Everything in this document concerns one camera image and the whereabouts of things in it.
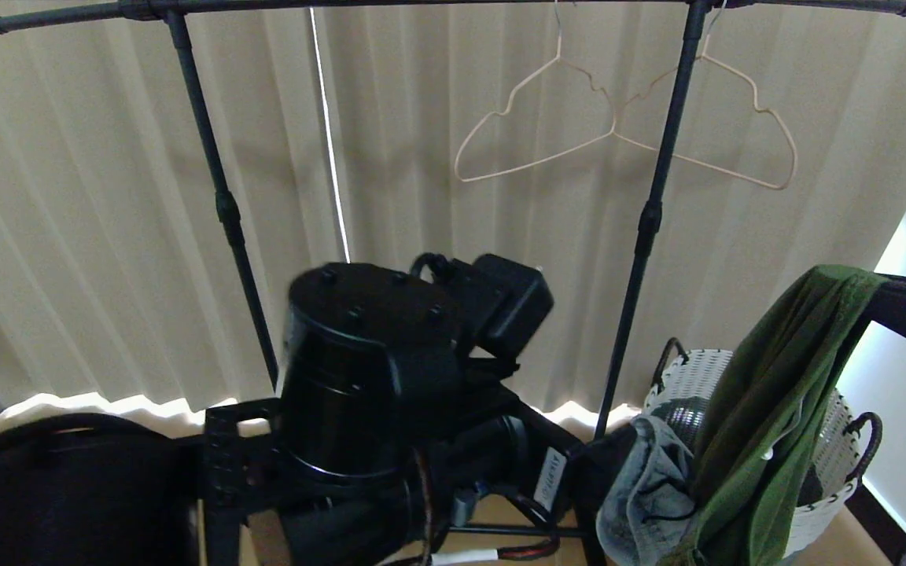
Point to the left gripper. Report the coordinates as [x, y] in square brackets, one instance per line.
[516, 464]

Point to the green printed shirt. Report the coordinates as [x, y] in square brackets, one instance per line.
[767, 393]

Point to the pink clothes hanger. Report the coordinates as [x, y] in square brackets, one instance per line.
[795, 161]
[559, 43]

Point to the white laundry basket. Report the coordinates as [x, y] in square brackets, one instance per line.
[823, 472]

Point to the black clothes rack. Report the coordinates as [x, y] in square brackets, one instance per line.
[229, 212]

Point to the pale grey shorts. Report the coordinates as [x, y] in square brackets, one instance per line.
[646, 487]

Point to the beige curtain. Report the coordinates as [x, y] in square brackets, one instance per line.
[91, 196]

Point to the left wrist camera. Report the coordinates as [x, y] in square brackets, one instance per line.
[512, 306]

